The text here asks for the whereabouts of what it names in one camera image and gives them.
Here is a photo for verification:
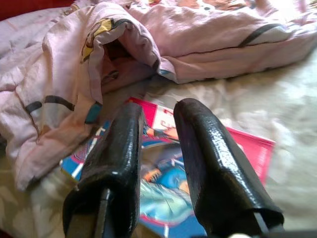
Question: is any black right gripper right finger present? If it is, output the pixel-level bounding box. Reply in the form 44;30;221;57
172;98;285;236

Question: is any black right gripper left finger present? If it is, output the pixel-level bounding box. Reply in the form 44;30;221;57
61;102;146;238

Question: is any red cushion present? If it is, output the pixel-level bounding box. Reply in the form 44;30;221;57
0;0;77;23

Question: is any grey floral bed sheet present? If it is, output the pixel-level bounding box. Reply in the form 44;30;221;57
0;49;317;238

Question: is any colourful comic book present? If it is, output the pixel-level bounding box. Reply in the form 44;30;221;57
59;96;277;238

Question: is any pink cartoon bear blanket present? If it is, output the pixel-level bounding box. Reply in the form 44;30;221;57
0;0;317;191

